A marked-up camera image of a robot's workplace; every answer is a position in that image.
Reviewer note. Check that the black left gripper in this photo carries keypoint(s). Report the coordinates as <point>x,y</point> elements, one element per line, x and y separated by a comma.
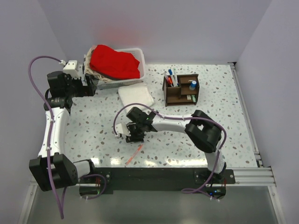
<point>85,91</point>

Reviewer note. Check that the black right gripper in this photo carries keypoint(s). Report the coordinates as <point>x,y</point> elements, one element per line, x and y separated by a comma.
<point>133,138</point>

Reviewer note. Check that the orange pink pen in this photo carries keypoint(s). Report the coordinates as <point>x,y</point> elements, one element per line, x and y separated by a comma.
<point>134,154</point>

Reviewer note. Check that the brown wooden desk organizer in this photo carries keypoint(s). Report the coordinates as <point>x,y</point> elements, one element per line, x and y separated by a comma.
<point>178,95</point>

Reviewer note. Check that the green transparent clip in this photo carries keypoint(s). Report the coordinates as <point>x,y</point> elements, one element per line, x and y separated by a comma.
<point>193,98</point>

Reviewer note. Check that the blue capped white marker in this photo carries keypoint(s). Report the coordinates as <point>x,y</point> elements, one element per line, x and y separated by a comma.
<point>172,78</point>

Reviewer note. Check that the blue cylindrical stamp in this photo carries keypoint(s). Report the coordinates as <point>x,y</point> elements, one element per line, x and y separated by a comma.
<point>193,85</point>

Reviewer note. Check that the red clear pen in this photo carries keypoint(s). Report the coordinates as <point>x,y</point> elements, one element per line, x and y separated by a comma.
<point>166,76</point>

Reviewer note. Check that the green capped white marker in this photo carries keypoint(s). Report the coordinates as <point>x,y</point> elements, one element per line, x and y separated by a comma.
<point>175,76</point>

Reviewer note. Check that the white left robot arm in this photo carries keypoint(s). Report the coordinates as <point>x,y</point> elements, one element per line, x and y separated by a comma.
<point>51,158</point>

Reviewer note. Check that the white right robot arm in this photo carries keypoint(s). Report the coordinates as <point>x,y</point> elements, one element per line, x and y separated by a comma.
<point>207,135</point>

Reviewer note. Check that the beige cloth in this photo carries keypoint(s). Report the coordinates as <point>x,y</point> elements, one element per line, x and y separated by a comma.
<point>93,67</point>

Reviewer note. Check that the red cloth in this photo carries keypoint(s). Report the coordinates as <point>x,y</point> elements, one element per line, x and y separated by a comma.
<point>115,65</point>

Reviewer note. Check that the folded white towel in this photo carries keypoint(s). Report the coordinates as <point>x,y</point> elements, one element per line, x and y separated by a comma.
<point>136,93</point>

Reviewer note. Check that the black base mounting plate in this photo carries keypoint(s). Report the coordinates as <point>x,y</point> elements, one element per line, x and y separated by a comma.
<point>144,179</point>

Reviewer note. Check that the white plastic basket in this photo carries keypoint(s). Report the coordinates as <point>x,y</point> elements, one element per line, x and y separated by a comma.
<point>104,83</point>

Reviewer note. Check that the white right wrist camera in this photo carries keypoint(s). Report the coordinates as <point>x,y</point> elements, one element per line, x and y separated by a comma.
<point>121,129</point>

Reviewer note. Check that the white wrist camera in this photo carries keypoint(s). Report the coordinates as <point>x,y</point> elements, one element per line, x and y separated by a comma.
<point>121,129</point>
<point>70,67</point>

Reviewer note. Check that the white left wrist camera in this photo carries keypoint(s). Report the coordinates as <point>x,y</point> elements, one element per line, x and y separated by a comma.
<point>70,67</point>

